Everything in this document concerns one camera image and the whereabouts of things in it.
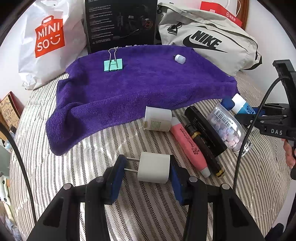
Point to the clear pill bottle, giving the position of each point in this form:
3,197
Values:
229,127

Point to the black product box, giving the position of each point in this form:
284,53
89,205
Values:
111,25

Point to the grey sports bag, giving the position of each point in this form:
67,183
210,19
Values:
203,48

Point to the wooden bed frame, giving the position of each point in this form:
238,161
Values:
244,10

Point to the black Grand Reserve bottle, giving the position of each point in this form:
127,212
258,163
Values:
208,153

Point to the small white cylinder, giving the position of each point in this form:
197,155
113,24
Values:
180,58

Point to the purple towel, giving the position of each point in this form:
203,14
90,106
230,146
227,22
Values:
138,85

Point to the striped bedsheet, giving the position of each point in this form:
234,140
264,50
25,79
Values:
143,213

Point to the pink highlighter pen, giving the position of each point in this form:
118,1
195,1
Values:
188,144

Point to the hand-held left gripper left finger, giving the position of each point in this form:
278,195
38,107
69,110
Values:
118,179

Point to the blue bottle with white cap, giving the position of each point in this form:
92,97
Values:
241,105

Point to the black rectangular case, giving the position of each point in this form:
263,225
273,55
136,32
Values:
205,129

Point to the green binder clip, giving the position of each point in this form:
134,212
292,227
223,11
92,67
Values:
113,65

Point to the white cream jar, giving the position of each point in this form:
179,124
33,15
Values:
157,119

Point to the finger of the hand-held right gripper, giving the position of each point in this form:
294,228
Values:
270,110

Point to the person's right hand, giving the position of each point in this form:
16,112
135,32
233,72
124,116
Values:
289,155

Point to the white plug charger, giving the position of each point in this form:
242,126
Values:
153,168

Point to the brown patterned box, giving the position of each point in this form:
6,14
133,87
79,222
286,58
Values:
10,109

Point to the red paper bag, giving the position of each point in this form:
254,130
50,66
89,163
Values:
222,11

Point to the white shopping bag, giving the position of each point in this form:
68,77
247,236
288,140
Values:
46,55

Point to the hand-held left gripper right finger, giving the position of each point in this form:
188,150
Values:
177,184

